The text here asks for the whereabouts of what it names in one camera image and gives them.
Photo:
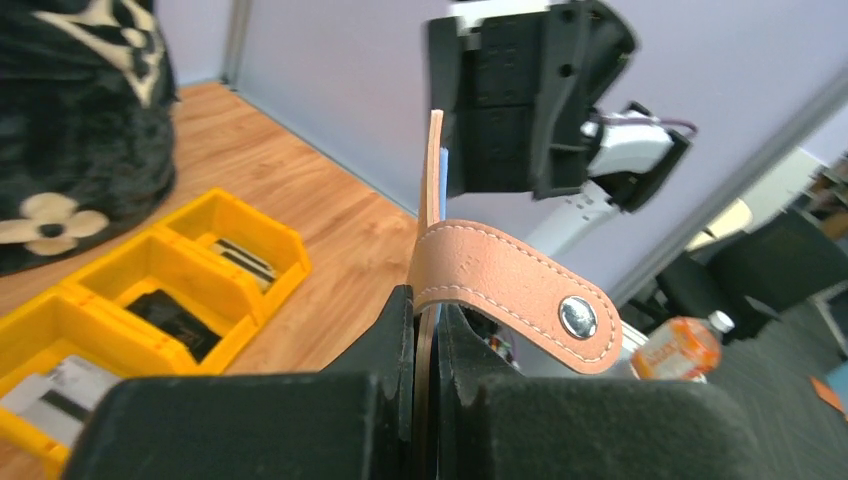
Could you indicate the black floral blanket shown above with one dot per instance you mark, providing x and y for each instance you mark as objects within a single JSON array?
[{"x": 87, "y": 133}]

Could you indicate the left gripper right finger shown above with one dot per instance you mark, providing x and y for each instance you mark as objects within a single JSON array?
[{"x": 496, "y": 423}]

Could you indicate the orange drink bottle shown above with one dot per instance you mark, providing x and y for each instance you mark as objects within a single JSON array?
[{"x": 682, "y": 348}]

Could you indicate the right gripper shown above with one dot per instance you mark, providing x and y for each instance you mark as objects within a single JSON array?
[{"x": 516, "y": 90}]

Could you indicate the black office chair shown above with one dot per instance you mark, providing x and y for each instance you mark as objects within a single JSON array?
[{"x": 751, "y": 277}]

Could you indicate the yellow plastic end bin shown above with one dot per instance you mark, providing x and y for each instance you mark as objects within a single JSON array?
[{"x": 218, "y": 214}]

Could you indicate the black cards in bin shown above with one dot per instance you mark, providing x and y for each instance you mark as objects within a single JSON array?
[{"x": 162, "y": 311}]

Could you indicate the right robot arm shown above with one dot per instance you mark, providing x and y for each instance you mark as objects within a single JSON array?
[{"x": 637, "y": 152}]

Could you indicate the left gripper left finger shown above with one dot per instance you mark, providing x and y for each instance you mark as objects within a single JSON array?
[{"x": 350, "y": 420}]

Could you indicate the pink leather card holder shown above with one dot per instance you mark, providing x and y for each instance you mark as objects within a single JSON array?
[{"x": 482, "y": 268}]

